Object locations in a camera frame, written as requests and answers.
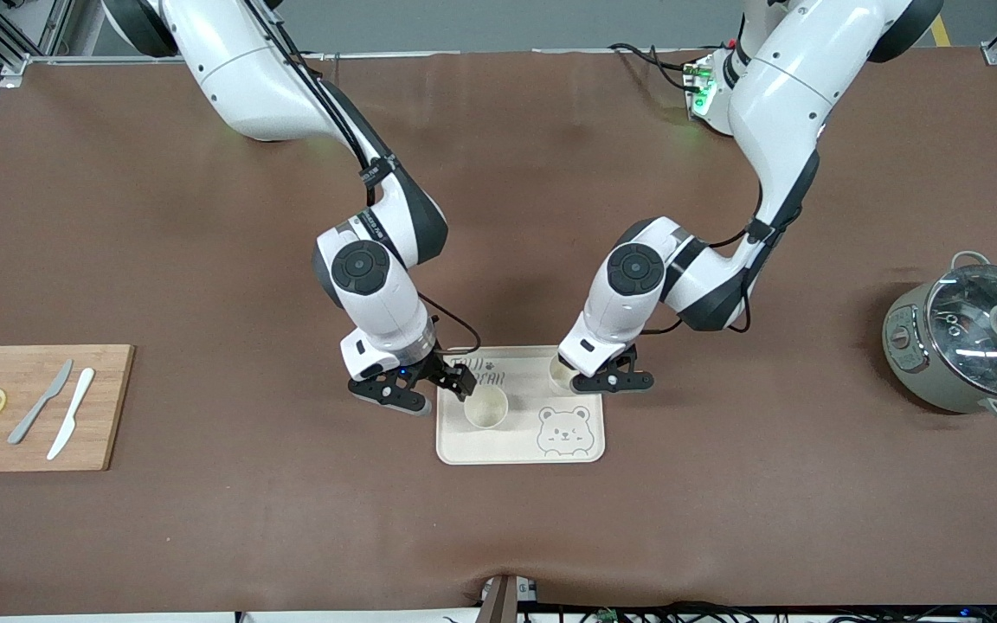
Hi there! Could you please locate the white IKEA cup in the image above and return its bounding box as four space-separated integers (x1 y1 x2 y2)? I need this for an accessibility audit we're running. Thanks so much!
548 355 586 392
463 385 510 430

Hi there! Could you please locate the beige bear print tray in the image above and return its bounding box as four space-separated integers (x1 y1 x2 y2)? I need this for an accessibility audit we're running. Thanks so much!
436 344 606 466

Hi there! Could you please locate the brown table mat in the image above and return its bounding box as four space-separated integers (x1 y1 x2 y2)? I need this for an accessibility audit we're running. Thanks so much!
0 48 997 617

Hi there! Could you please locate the wooden cutting board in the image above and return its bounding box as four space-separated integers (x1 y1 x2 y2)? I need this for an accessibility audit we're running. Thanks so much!
0 344 136 473

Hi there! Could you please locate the white plastic knife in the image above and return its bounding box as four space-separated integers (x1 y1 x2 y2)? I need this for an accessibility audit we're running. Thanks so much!
46 367 96 461

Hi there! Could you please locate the grey-green electric pot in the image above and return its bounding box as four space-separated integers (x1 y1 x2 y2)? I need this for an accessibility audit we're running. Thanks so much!
882 251 997 423

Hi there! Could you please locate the grey plastic knife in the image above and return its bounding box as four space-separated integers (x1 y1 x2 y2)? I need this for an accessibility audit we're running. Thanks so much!
7 358 74 446

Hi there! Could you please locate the glass pot lid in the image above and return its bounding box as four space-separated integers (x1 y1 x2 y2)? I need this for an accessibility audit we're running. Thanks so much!
925 264 997 401

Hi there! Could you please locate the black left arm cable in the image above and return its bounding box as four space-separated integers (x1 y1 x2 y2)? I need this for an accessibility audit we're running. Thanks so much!
650 147 821 335

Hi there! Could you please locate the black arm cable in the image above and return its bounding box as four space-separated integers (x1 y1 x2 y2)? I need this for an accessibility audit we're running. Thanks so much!
243 0 482 357
650 147 821 335

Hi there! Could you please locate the metal table edge bracket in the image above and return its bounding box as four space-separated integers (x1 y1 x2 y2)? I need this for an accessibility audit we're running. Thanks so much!
477 573 543 623

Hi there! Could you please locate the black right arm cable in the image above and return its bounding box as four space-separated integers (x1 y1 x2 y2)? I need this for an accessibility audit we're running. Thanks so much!
243 0 482 357

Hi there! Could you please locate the black base power cable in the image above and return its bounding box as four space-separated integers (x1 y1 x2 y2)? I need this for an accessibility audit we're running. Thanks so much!
608 42 700 93

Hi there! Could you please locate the aluminium frame profile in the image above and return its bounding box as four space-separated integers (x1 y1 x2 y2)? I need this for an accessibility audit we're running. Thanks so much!
0 0 77 87

